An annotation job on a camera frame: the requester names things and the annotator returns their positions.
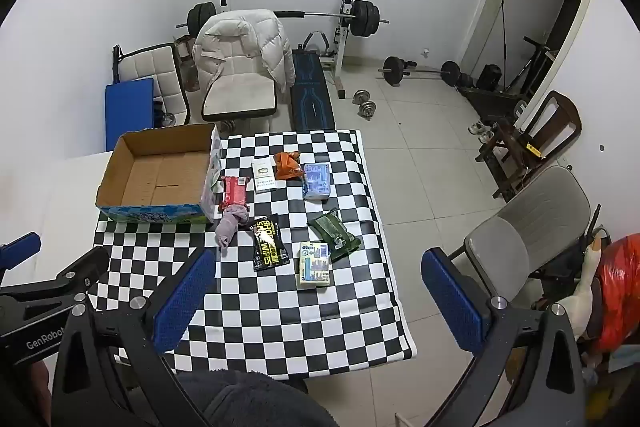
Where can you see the white duck plush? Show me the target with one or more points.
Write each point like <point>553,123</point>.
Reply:
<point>582,292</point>

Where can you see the grey plastic chair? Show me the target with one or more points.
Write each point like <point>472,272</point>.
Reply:
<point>530,217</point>

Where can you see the white puffer jacket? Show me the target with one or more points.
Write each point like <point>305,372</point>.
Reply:
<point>235,47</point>

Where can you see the yellow blue box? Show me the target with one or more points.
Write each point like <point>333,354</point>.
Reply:
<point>314,264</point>

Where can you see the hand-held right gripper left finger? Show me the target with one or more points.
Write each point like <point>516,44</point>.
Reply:
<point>182,302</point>

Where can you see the purple sock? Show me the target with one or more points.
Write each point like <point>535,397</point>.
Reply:
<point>230,227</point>

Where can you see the blue tissue pack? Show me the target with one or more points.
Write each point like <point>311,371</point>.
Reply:
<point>317,181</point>

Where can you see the long barbell with black plates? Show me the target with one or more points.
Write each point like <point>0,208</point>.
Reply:
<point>365,17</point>

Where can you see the black shoe wipes pack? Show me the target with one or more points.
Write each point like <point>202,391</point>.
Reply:
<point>269,243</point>

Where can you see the black weight bench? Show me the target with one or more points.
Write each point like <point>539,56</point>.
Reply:
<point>312,92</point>

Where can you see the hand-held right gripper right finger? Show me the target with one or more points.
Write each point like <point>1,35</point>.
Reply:
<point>452,302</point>

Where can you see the pair of white shoes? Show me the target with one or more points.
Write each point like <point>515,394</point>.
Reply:
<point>481,132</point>

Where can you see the person's dark clothing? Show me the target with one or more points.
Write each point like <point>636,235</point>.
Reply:
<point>250,399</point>

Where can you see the blue folding table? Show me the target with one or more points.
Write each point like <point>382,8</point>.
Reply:
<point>129,112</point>

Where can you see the green wipes pack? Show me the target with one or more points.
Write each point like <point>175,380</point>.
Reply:
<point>334,234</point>

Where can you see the metal dumbbell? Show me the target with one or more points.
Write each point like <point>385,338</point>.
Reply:
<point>361,97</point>
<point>367,111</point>

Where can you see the dark wooden chair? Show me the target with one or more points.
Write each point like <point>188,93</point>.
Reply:
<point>567,122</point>

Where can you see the white quilted chair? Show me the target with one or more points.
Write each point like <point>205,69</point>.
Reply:
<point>150,64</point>

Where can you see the orange snack packet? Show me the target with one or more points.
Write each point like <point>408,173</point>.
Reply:
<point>288,167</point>

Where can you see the red snack packet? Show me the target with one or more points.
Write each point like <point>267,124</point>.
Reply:
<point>234,194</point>

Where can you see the white barbell rack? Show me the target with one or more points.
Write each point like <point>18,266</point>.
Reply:
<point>345,37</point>

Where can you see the black white checkered cloth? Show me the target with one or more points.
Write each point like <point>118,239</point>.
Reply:
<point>300,322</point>

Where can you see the cardboard box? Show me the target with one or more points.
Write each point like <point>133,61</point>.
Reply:
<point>155,187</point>

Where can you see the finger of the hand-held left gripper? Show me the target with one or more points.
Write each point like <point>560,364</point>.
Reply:
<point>20,249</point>
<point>75,272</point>

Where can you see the red plastic bag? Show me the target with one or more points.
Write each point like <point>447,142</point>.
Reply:
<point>620,287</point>

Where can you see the white flat packet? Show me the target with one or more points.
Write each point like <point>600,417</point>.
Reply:
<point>264,177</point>

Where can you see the black exercise machine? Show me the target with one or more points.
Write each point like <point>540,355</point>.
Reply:
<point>520,77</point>

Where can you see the short barbell with black plates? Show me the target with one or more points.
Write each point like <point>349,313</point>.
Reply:
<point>392,69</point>

